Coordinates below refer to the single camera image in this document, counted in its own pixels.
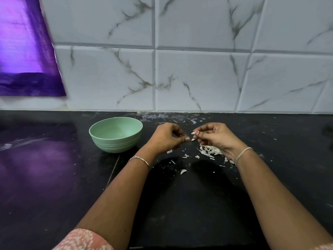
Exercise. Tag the purple cloth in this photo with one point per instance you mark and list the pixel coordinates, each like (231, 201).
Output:
(28, 46)

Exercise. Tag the person's right forearm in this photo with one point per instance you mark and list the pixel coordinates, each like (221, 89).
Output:
(289, 205)

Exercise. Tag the person's left forearm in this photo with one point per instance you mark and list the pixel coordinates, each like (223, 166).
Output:
(112, 205)

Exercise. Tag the pink patterned sleeve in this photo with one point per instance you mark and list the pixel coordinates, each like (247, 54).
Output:
(325, 246)
(83, 240)

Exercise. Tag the person's left hand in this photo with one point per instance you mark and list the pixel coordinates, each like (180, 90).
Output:
(165, 138)

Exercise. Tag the pink patterned left sleeve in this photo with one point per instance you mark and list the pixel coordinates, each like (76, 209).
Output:
(83, 240)

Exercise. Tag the pile of white garlic peels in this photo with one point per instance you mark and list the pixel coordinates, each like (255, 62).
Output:
(211, 151)

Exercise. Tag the person's right hand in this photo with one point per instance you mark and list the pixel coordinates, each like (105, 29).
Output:
(218, 137)

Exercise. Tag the white garlic bulb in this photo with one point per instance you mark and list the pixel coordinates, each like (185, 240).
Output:
(193, 133)

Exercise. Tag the pink patterned right sleeve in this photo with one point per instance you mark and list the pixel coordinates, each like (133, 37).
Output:
(325, 246)

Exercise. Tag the mint green bowl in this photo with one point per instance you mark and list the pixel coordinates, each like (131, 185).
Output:
(115, 134)

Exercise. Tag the small fallen garlic piece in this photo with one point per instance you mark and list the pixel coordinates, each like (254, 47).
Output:
(183, 171)

